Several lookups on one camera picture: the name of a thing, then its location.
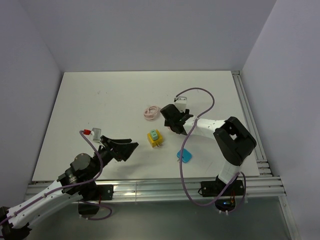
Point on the yellow cube socket adapter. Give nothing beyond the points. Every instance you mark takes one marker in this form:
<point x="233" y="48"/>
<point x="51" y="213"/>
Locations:
<point x="156" y="143"/>

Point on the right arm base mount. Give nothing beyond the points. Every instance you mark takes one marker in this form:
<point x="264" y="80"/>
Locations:
<point x="237" y="188"/>

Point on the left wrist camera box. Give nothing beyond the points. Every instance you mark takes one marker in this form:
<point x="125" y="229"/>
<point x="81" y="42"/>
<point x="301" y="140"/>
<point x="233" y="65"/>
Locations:
<point x="96" y="135"/>

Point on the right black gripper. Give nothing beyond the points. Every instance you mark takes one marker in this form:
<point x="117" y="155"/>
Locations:
<point x="183" y="114"/>

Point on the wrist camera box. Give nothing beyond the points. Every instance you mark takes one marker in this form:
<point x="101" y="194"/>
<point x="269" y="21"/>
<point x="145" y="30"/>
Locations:
<point x="180" y="102"/>
<point x="96" y="135"/>

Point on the blue plug adapter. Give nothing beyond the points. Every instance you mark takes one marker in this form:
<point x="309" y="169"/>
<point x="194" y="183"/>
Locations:
<point x="184" y="155"/>

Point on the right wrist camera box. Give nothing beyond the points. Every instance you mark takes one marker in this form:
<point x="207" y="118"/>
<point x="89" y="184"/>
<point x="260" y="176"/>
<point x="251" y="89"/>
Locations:
<point x="180" y="102"/>

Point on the aluminium front rail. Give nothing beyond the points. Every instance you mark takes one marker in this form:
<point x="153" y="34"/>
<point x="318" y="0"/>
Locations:
<point x="171" y="189"/>

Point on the aluminium right rail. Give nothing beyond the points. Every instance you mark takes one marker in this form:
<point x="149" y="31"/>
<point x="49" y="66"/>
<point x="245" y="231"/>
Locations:
<point x="260" y="156"/>

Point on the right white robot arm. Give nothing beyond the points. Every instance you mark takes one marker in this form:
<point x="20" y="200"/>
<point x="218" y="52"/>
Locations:
<point x="233" y="139"/>

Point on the green plug adapter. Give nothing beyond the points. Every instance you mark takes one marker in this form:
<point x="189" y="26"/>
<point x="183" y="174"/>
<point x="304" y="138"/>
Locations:
<point x="154" y="135"/>

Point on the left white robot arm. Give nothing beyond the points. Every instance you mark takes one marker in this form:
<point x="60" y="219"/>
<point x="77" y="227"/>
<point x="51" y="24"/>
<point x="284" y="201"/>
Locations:
<point x="77" y="183"/>

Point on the aluminium rail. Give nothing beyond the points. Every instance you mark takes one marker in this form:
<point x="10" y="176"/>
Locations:
<point x="171" y="189"/>
<point x="260" y="156"/>

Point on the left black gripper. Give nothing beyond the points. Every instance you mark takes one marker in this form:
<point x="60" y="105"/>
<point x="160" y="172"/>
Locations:
<point x="119" y="151"/>

